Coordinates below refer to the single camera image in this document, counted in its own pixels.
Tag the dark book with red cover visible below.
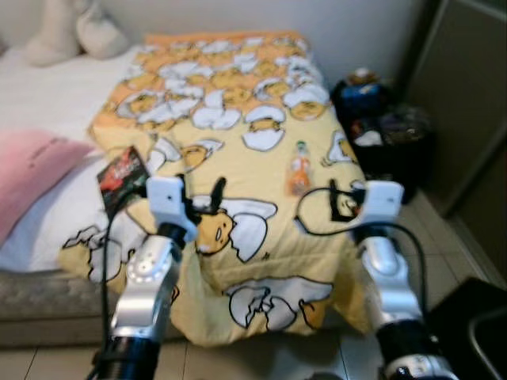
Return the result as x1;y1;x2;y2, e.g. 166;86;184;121
97;146;151;216

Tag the pink pillow with fist print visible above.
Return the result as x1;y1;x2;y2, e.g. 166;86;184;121
0;129;94;242

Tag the orange drink bottle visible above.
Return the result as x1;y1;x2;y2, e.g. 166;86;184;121
287;141;312;197

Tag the yellow cartoon egg blanket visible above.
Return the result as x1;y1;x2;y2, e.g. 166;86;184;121
59;32;377;348

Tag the bed with white mattress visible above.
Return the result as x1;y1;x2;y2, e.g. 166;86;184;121
0;44;373;349

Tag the grey-brown wardrobe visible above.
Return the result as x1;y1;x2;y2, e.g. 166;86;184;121
400;0;507;270

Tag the black chair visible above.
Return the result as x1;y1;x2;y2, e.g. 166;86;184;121
428;277;507;380

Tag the beige plush toy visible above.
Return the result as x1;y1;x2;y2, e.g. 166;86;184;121
24;0;130;66

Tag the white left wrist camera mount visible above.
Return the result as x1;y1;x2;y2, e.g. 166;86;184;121
147;176;199;242

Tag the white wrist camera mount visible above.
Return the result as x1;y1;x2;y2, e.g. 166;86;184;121
147;176;199;242
354;180;405;232

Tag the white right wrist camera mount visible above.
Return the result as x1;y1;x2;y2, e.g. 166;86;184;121
354;180;405;232

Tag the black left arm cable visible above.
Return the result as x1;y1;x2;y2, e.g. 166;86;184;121
97;190;151;357

